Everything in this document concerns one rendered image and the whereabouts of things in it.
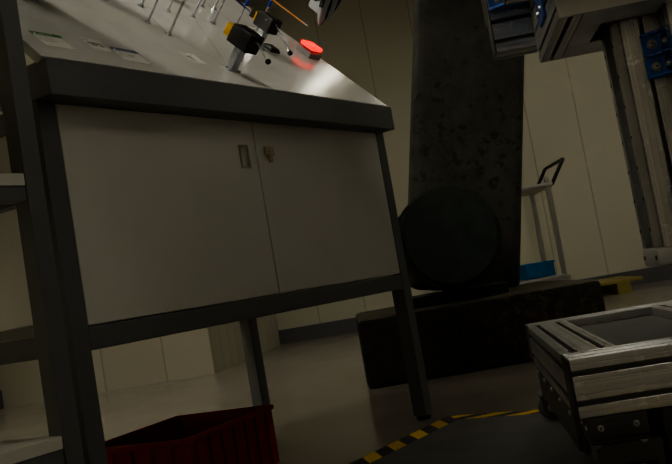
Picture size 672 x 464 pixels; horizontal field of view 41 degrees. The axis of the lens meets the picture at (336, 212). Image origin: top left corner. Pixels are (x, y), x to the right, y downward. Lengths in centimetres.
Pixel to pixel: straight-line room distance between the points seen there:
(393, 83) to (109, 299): 620
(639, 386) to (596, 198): 624
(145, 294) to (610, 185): 623
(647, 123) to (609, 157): 588
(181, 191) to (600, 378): 89
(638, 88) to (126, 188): 99
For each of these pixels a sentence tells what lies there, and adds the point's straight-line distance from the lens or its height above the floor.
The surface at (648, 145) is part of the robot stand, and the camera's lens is 180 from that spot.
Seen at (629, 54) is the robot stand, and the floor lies 74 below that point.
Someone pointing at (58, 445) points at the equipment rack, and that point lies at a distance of 151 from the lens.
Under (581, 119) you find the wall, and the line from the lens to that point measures 769.
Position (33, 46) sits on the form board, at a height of 89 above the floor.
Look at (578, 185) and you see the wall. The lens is 762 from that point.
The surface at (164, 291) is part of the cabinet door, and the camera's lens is 175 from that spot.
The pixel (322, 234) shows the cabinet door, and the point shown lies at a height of 53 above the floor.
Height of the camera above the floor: 39
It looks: 5 degrees up
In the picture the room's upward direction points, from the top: 10 degrees counter-clockwise
